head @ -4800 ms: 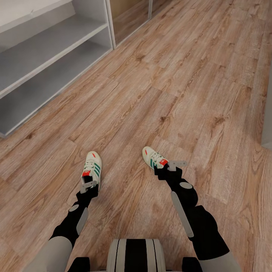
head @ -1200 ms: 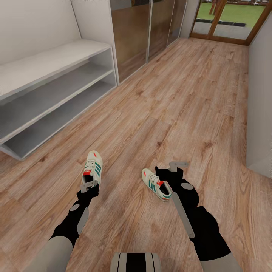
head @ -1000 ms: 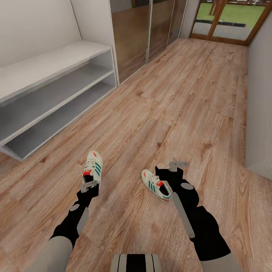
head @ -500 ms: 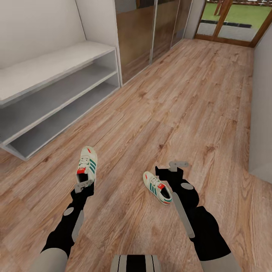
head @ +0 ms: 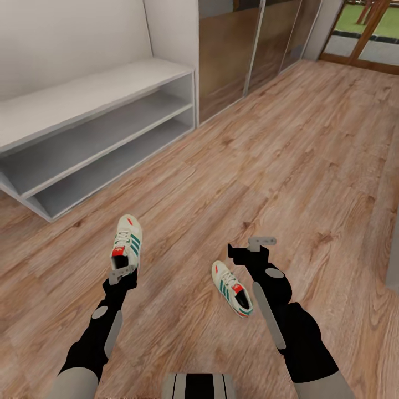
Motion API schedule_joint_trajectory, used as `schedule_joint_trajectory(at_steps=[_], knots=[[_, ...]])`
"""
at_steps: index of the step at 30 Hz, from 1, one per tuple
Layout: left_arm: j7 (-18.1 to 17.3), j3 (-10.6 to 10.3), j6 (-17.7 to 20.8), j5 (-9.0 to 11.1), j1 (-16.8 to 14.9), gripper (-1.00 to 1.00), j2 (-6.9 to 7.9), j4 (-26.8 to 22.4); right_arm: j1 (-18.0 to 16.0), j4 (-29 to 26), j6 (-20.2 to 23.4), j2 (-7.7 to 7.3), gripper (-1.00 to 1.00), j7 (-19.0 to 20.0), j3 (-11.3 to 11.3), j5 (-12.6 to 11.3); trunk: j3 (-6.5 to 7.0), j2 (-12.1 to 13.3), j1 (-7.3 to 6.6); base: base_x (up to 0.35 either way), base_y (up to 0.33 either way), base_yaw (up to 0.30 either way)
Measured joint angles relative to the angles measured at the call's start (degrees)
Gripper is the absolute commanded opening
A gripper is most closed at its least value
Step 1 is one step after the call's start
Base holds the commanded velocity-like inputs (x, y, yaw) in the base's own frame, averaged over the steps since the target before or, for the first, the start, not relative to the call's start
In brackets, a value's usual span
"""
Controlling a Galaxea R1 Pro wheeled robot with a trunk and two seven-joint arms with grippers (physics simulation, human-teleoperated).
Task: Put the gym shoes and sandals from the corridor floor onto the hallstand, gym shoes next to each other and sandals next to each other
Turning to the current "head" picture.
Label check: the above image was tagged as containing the robot trunk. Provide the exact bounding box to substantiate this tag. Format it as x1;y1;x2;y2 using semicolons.
161;374;238;399

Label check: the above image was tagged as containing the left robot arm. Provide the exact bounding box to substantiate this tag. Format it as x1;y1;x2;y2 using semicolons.
43;265;138;399

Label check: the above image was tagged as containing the gym shoe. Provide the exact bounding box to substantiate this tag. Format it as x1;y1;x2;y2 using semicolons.
110;214;142;276
212;260;253;318

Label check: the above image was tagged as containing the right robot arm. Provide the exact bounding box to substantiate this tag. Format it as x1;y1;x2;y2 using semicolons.
228;237;357;399

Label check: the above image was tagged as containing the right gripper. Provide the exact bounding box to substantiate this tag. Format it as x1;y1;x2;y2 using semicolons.
228;244;269;270

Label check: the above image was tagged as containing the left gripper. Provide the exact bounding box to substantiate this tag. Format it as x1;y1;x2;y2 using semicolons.
102;269;138;298

